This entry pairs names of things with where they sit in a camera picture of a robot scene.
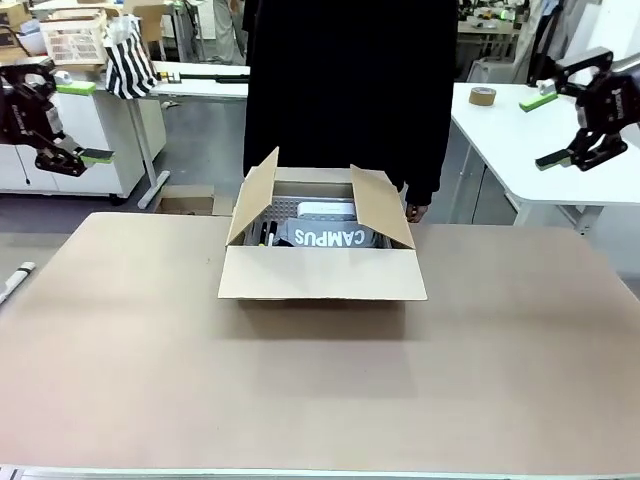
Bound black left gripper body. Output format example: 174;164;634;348
0;67;62;147

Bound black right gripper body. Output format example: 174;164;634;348
574;66;640;134

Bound brown packing tape roll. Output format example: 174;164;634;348
468;85;498;108

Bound black white marker pens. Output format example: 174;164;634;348
256;219;282;249

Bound grey perforated tray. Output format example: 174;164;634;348
243;195;362;247

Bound white rectangular case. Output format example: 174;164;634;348
295;200;358;222

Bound brown cardboard box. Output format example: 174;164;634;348
216;146;430;304

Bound stacked cardboard box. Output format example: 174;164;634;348
0;1;33;50

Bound small open cardboard box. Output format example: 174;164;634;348
154;184;217;218

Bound white plastic basket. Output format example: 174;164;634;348
39;10;108;67

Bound black white striped bag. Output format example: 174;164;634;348
102;14;160;101

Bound white folding table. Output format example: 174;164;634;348
133;61;251;210

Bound white black marker pen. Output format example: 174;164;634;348
0;260;38;307

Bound long black bar clamp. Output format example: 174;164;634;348
156;70;250;86

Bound person in black clothing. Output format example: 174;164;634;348
241;0;459;207

